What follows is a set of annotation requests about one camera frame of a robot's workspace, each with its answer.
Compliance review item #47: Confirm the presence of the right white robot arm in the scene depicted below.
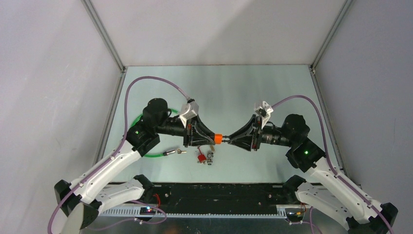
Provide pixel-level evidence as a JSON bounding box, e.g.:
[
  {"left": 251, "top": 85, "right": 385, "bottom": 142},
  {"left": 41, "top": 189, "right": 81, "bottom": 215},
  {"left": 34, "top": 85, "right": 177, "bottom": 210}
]
[{"left": 226, "top": 114, "right": 398, "bottom": 234}]

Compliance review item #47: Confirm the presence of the red cable lock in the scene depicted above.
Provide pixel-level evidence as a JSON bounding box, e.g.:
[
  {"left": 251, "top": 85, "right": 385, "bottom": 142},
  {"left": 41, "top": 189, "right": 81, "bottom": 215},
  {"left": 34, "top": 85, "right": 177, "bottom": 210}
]
[{"left": 197, "top": 146, "right": 207, "bottom": 164}]

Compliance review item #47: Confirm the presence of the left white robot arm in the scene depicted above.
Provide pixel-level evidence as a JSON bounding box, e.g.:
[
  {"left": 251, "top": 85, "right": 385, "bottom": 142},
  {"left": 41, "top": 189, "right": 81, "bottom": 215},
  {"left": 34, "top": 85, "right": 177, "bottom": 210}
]
[{"left": 55, "top": 98, "right": 223, "bottom": 234}]

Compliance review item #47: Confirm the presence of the left aluminium frame post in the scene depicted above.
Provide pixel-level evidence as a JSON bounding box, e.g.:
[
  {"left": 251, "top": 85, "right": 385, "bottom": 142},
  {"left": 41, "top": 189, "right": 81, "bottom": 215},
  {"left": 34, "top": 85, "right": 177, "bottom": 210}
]
[{"left": 81, "top": 0, "right": 126, "bottom": 73}]

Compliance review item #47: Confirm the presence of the green cable lock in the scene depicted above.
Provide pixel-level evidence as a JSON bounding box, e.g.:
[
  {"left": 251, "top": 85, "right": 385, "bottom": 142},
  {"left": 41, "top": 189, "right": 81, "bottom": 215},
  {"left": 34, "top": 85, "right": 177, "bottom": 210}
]
[{"left": 126, "top": 109, "right": 186, "bottom": 158}]

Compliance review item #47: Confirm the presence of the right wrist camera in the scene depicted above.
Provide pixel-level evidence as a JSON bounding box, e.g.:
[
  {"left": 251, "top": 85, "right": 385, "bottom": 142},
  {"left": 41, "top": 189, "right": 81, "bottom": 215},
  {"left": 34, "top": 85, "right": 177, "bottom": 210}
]
[{"left": 254, "top": 101, "right": 274, "bottom": 129}]

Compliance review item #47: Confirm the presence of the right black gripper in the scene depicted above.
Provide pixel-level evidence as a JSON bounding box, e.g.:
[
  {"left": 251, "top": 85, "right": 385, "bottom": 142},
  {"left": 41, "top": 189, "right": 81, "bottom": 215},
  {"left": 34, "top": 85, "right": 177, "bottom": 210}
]
[{"left": 227, "top": 115, "right": 295, "bottom": 152}]

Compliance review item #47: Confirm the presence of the aluminium frame post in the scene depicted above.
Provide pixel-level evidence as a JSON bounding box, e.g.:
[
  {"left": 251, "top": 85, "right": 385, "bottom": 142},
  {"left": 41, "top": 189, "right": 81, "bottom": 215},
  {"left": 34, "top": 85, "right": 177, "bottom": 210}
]
[
  {"left": 81, "top": 0, "right": 126, "bottom": 73},
  {"left": 310, "top": 0, "right": 355, "bottom": 75}
]

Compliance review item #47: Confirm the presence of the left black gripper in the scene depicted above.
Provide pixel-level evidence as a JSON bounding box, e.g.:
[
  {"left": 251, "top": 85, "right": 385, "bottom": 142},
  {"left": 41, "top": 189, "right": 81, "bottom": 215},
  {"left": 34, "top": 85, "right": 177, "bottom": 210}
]
[{"left": 155, "top": 113, "right": 215, "bottom": 147}]

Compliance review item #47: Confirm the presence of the slotted cable duct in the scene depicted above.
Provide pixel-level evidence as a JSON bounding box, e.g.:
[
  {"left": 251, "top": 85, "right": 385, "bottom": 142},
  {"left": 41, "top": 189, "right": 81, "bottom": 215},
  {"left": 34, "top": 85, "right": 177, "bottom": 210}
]
[{"left": 100, "top": 206, "right": 287, "bottom": 219}]

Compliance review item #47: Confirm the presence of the orange padlock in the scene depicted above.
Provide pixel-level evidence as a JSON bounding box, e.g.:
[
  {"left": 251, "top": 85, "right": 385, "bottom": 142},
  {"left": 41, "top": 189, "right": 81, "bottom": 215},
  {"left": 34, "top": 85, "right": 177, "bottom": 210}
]
[{"left": 214, "top": 134, "right": 223, "bottom": 144}]

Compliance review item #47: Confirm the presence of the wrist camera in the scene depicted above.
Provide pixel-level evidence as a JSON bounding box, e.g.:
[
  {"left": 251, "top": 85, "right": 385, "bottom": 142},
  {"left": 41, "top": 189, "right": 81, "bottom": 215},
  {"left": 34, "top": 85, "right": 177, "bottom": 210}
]
[
  {"left": 254, "top": 101, "right": 274, "bottom": 129},
  {"left": 179, "top": 99, "right": 199, "bottom": 128}
]

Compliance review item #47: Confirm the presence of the right aluminium frame post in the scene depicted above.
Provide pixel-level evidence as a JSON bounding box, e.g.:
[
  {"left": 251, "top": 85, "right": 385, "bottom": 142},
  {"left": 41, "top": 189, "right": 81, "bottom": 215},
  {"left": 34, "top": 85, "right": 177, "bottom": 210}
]
[{"left": 310, "top": 0, "right": 355, "bottom": 75}]

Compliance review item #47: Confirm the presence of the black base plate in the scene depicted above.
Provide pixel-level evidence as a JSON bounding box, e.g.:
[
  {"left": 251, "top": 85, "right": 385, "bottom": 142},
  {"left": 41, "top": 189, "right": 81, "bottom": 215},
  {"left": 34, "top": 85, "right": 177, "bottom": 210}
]
[{"left": 139, "top": 183, "right": 301, "bottom": 214}]

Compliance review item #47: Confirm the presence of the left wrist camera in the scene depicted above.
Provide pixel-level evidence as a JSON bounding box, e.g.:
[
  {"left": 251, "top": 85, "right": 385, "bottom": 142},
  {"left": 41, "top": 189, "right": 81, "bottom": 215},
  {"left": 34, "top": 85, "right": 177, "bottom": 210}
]
[{"left": 179, "top": 99, "right": 199, "bottom": 128}]

